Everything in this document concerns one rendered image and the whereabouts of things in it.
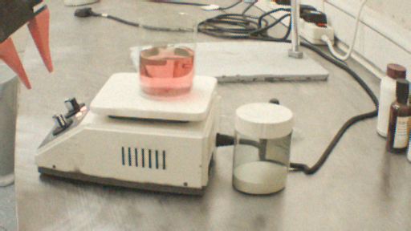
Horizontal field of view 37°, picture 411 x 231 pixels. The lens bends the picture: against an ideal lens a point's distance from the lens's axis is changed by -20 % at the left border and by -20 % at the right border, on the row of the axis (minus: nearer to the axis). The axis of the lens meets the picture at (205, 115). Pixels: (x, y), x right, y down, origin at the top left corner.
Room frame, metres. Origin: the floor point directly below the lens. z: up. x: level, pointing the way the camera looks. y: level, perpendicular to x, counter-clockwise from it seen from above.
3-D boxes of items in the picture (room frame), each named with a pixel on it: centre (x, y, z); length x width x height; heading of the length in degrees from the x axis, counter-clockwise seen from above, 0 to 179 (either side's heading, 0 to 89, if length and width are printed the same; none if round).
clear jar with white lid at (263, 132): (0.69, -0.06, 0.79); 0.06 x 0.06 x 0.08
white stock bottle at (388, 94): (0.85, -0.27, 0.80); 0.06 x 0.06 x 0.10
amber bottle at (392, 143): (0.79, -0.26, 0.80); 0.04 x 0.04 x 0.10
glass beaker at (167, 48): (0.72, 0.04, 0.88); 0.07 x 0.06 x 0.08; 62
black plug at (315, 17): (1.37, -0.21, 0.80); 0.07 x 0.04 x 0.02; 104
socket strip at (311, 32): (1.52, -0.18, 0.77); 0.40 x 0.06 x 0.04; 14
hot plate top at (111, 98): (0.73, 0.05, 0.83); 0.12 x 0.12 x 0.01; 84
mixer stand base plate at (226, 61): (1.15, -0.03, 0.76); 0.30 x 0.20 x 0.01; 104
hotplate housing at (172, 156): (0.73, 0.08, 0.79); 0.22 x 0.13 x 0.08; 84
